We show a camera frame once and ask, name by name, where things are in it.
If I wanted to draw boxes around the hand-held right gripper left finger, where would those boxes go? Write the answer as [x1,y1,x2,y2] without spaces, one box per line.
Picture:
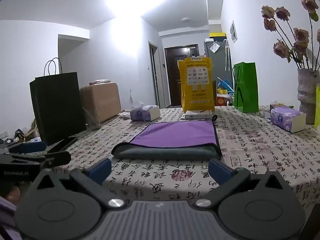
[30,158,126,209]

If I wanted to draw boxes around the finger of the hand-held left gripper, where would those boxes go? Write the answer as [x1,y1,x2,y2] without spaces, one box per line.
[7,141,48,155]
[0,151,72,167]

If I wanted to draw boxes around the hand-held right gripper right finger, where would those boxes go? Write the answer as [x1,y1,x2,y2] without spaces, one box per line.
[194,158,290,208]

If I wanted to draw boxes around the purple and grey towel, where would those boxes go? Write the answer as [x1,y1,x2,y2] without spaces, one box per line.
[111,120,222,161]

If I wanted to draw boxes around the person's left forearm purple sleeve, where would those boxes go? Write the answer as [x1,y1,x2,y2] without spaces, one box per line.
[0,197,20,240]

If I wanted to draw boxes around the person's left hand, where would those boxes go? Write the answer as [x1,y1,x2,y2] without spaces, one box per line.
[2,184,21,203]

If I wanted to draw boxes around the clear plastic bag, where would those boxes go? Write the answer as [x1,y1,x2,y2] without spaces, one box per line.
[82,106,102,130]

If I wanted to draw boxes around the black paper bag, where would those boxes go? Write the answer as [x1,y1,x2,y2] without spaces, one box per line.
[29,57,87,146]

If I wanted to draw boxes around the flat white box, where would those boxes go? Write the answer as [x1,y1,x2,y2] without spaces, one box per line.
[180,109,218,121]

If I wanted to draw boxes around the tan suitcase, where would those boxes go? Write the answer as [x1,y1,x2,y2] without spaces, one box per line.
[79,81,122,125]

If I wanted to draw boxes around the purple tissue pack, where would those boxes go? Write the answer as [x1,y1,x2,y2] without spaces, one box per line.
[130,105,161,122]
[270,107,307,133]

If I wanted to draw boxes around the blue plastic bag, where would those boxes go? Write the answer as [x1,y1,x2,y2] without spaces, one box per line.
[217,79,234,93]

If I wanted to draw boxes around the green paper bag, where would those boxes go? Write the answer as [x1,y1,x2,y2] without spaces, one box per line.
[232,62,259,114]

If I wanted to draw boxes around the yellow paper bag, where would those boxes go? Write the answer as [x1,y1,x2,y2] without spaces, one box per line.
[177,56,216,113]

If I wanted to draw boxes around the dark brown door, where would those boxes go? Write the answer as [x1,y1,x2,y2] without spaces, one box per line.
[164,44,200,108]

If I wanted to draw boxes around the grey cabinet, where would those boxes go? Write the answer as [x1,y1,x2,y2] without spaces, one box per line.
[203,37,234,105]

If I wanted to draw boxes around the white hanging umbrella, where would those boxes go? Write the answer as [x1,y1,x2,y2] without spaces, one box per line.
[224,39,231,71]

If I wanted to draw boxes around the yellow-green bag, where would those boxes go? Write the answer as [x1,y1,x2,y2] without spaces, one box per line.
[314,83,320,129]

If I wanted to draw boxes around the grey textured vase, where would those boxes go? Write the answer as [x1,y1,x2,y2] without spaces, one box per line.
[297,68,320,125]

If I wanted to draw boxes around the dried pink flowers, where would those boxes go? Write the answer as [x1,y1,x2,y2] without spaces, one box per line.
[261,0,320,70]

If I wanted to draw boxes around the grey interior door frame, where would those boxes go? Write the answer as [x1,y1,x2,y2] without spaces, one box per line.
[148,41,161,108]

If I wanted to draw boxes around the wall picture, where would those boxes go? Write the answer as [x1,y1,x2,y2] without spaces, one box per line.
[229,20,238,43]

